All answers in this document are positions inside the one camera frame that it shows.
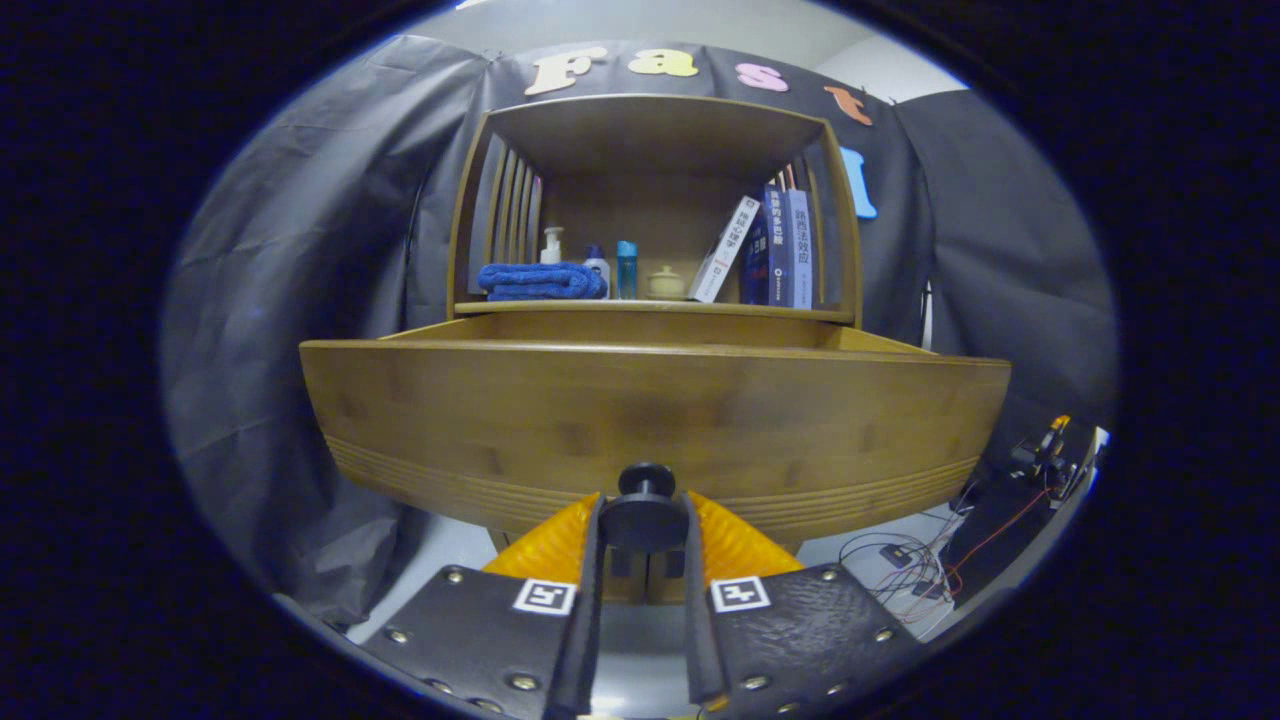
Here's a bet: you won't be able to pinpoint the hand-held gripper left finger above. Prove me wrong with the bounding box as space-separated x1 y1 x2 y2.
355 490 608 720

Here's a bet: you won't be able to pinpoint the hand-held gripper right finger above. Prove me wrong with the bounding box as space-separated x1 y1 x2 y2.
683 490 926 716

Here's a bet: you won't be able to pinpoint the wooden drawer with black knob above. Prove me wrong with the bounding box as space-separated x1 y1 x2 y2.
298 312 1013 553

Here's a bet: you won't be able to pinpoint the wooden cabinet door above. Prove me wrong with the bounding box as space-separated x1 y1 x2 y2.
648 550 691 606
605 550 649 606

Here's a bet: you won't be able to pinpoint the wooden countertop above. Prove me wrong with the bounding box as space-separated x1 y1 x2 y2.
455 298 856 323

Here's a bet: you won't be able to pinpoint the wooden cabinet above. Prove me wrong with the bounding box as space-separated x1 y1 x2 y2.
447 93 864 606

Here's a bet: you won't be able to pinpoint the blue folded towel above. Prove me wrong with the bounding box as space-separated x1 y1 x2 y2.
477 262 609 302

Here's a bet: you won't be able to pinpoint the white book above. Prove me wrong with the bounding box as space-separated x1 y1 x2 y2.
688 195 763 304

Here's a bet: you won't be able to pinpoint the dark blue book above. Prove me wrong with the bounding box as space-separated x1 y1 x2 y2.
740 183 791 307

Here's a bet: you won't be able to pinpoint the black device with orange part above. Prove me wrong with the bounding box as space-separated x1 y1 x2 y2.
1005 415 1096 501

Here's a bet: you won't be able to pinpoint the light blue book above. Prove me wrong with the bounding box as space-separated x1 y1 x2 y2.
785 188 813 309

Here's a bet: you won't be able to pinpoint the black backdrop cloth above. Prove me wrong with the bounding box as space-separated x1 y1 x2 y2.
160 35 1119 626

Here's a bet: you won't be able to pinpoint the tangled floor cables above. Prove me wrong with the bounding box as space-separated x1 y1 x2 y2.
838 530 961 613

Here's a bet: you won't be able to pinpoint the red cable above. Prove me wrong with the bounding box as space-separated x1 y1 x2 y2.
945 485 1051 596

